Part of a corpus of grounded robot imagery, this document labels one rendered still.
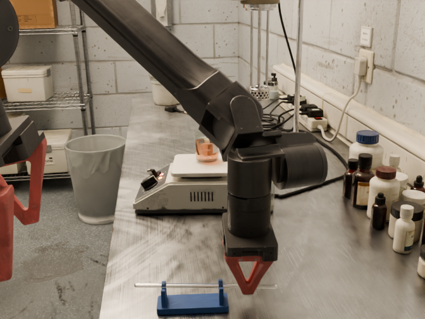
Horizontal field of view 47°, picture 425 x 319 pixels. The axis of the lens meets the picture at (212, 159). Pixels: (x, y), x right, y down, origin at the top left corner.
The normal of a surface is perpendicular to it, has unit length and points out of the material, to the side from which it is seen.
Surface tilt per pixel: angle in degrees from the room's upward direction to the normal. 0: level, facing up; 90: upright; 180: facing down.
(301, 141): 46
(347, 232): 0
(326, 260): 0
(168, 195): 90
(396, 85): 90
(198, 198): 90
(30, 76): 90
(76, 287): 0
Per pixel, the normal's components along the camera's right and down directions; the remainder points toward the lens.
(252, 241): -0.01, -0.95
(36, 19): 0.22, 0.29
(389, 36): -0.99, 0.06
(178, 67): 0.15, -0.44
